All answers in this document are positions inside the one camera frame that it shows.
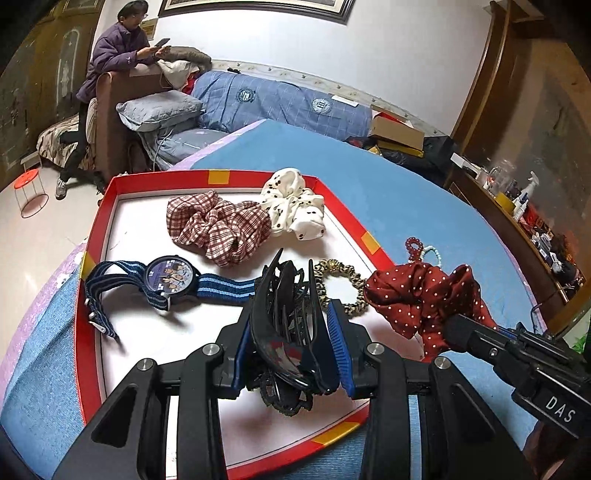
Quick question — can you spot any blue checkered quilt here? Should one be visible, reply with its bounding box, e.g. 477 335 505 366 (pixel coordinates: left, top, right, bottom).
190 69 375 144

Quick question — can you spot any red dotted scrunchie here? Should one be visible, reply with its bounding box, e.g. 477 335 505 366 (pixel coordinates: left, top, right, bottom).
362 263 499 365

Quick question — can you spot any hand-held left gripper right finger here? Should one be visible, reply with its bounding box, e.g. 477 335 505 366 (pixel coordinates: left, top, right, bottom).
325 298 539 480

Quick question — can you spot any black hair claw clip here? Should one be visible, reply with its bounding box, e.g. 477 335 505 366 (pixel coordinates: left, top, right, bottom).
249 248 331 395

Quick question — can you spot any dark patterned wardrobe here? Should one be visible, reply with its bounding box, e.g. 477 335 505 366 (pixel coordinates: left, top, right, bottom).
0 0 107 185

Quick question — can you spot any white flat box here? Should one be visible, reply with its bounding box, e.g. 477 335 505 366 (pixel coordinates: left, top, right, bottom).
450 152 481 174

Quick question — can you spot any leopard print hair tie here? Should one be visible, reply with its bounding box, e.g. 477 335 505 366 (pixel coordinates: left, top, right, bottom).
311 258 370 319

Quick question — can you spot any brown cardboard box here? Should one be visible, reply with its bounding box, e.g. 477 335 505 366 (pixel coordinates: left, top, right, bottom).
367 105 426 151

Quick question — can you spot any white spray bottle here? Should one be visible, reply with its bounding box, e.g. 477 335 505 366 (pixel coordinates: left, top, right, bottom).
512 171 541 217

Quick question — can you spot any blue striped strap watch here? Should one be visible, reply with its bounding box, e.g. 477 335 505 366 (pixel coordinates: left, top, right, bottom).
84 256 259 340

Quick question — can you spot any patterned blanket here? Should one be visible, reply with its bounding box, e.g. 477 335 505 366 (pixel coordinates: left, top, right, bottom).
37 97 100 169

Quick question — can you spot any pile of desk clutter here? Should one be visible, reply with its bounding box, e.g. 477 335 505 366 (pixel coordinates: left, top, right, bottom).
522 208 587 291

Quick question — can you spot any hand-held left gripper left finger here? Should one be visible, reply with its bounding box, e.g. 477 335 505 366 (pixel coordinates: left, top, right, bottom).
51 318 252 480

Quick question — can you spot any white cloth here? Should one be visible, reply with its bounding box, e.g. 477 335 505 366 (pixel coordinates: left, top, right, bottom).
159 60 199 90

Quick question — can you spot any black lace scrunchie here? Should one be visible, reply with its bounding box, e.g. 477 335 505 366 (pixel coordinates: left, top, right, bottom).
245 360 324 418

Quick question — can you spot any red bead bracelet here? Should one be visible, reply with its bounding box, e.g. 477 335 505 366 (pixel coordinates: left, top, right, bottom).
405 236 428 264

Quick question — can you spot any white pearl bracelet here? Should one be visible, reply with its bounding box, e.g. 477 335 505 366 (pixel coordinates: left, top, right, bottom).
418 244 444 268

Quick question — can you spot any grey pillow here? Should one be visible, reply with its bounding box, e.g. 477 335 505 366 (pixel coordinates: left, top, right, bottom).
115 89 206 132
139 127 232 171

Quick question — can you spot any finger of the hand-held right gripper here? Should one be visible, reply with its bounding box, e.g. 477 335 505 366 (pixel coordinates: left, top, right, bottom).
443 314 521 366

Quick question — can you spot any red-rimmed white tray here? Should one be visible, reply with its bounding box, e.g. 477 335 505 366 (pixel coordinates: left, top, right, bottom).
74 168 398 469

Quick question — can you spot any glass jar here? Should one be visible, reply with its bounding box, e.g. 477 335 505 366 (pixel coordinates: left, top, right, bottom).
482 159 515 192

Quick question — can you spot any framed wall picture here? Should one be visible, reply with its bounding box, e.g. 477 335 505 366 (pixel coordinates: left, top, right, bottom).
157 0 356 26

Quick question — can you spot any white dotted scrunchie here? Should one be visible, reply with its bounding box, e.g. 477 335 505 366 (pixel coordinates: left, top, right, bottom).
259 168 326 241

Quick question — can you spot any wooden desk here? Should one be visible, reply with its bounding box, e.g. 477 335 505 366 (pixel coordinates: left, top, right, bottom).
443 161 591 319

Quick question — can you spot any black yellow bag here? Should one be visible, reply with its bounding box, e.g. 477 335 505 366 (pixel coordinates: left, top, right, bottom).
344 136 428 167

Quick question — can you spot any grey brown jacket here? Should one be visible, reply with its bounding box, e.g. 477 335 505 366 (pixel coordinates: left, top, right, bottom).
159 46 213 70

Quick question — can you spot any wooden door frame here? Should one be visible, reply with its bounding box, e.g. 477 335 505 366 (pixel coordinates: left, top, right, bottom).
450 0 591 153

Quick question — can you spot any red plaid scrunchie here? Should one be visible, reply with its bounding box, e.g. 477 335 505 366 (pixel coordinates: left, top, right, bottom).
166 190 273 268

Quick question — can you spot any red stool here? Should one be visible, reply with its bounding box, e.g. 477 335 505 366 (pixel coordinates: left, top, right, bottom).
13 168 49 219

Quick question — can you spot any dark bag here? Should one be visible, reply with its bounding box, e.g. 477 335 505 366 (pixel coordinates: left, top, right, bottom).
422 135 460 174

